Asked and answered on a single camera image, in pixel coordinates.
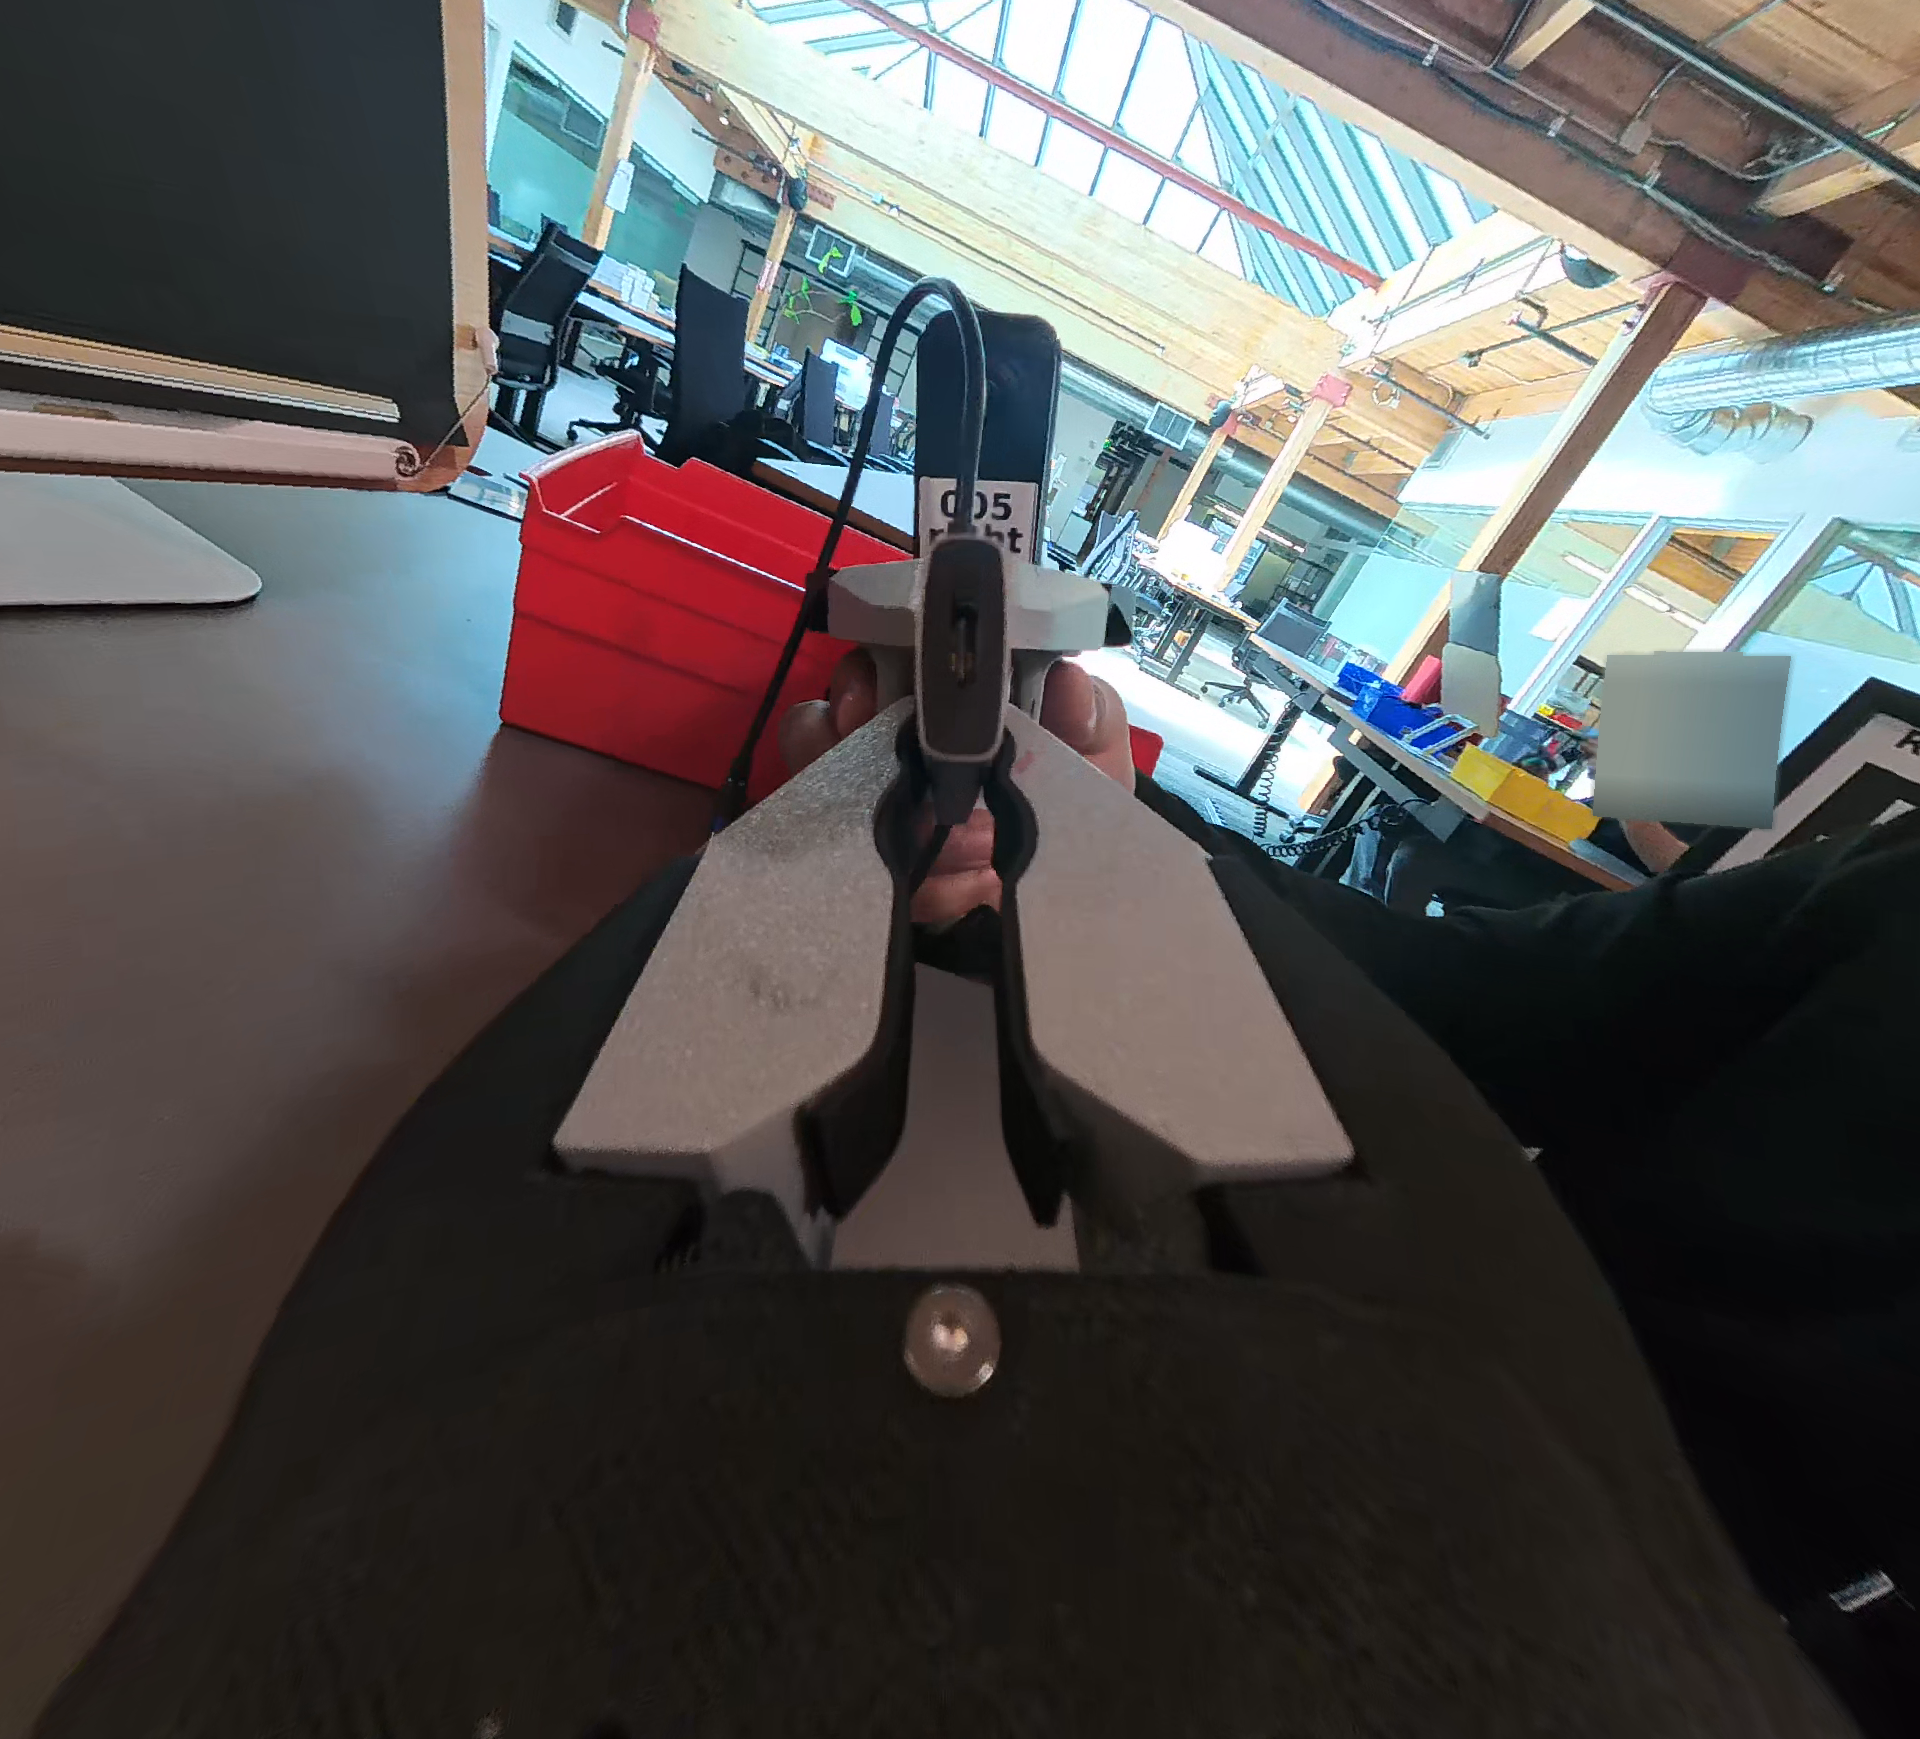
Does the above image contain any black board on stand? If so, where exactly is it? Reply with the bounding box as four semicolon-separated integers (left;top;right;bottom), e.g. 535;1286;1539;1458
0;0;500;494

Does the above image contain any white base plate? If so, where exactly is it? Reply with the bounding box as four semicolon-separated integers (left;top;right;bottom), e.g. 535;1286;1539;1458
0;475;263;609

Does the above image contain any black office chair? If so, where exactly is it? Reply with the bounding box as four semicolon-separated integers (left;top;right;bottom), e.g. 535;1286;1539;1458
662;265;768;468
495;225;601;436

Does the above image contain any thick black cable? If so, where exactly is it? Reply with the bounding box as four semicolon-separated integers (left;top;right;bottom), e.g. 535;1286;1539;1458
721;276;999;817

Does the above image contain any red plastic bin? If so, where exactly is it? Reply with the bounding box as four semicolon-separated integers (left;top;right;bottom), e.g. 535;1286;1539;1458
502;435;1173;795

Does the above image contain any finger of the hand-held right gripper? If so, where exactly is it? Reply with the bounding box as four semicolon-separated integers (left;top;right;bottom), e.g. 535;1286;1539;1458
823;559;938;721
1000;559;1133;716

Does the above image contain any grey usb hub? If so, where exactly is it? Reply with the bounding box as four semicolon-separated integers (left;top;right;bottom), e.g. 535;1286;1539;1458
915;536;1013;855

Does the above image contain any person's right hand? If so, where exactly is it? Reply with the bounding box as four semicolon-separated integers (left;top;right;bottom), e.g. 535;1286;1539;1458
825;648;1143;938

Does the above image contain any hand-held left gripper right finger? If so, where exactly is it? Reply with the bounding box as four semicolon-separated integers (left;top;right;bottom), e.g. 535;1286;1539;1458
991;705;1358;1230

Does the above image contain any person's right forearm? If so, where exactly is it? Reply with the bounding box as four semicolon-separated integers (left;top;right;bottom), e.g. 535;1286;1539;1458
1141;773;1920;1621

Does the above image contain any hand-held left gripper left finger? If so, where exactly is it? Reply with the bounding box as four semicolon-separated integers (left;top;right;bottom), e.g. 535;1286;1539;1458
556;705;917;1230

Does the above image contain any small yellow bin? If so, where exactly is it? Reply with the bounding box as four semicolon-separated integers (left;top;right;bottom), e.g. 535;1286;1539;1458
1455;743;1608;848

